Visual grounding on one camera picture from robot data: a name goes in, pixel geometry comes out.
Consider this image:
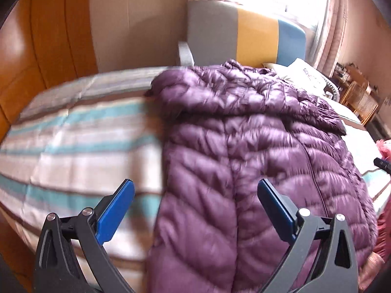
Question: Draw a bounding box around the purple quilted down jacket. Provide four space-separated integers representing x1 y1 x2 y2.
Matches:
146 61 378 292

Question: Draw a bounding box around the person's right hand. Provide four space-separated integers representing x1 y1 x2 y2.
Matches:
358 252 385 292

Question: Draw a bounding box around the pink garment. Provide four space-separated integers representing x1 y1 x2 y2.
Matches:
374 140 390 261

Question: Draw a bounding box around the wooden rattan chair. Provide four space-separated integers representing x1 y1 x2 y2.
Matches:
340 81 379 126

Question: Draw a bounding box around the cluttered wooden desk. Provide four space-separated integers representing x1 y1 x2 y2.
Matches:
331 63 373 94

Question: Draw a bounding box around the white embroidered pillow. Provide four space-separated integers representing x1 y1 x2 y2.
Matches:
262 58 327 97

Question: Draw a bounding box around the striped bed sheet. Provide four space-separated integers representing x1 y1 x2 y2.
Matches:
1 67 390 292

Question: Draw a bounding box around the orange wooden wardrobe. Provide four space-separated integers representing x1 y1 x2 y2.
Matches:
1 0 98 136

